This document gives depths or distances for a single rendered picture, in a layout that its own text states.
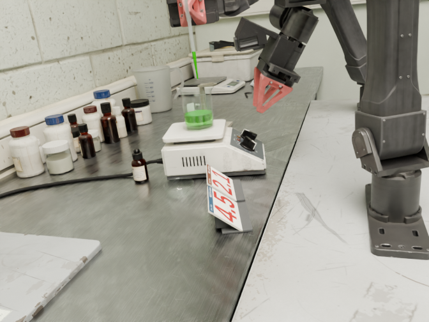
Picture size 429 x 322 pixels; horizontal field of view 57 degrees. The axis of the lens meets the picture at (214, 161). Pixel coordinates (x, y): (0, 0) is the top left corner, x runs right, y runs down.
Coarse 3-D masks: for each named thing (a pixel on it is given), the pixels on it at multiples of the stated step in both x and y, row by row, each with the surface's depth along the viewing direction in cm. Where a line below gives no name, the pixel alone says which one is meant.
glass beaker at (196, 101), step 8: (184, 88) 80; (192, 88) 81; (200, 88) 81; (208, 88) 80; (184, 96) 77; (192, 96) 76; (200, 96) 76; (208, 96) 77; (184, 104) 77; (192, 104) 76; (200, 104) 76; (208, 104) 77; (184, 112) 78; (192, 112) 77; (200, 112) 77; (208, 112) 78; (184, 120) 79; (192, 120) 78; (200, 120) 78; (208, 120) 78; (192, 128) 78; (200, 128) 78; (208, 128) 79
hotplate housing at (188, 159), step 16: (176, 144) 78; (192, 144) 77; (208, 144) 76; (224, 144) 75; (160, 160) 81; (176, 160) 77; (192, 160) 77; (208, 160) 76; (224, 160) 76; (240, 160) 76; (256, 160) 76; (176, 176) 78; (192, 176) 78
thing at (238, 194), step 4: (232, 180) 75; (236, 180) 75; (208, 184) 66; (232, 184) 73; (236, 184) 73; (240, 184) 73; (216, 188) 66; (232, 188) 71; (236, 188) 71; (240, 188) 71; (220, 192) 66; (224, 192) 66; (236, 192) 70; (240, 192) 69; (228, 196) 66; (236, 196) 68; (240, 196) 68; (244, 196) 68; (232, 200) 67; (236, 200) 67; (240, 200) 67; (244, 200) 67
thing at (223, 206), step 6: (216, 192) 64; (216, 198) 62; (222, 198) 63; (228, 198) 65; (216, 204) 60; (222, 204) 61; (228, 204) 63; (234, 204) 64; (216, 210) 58; (222, 210) 59; (228, 210) 60; (234, 210) 62; (222, 216) 57; (228, 216) 58; (234, 216) 60; (234, 222) 58
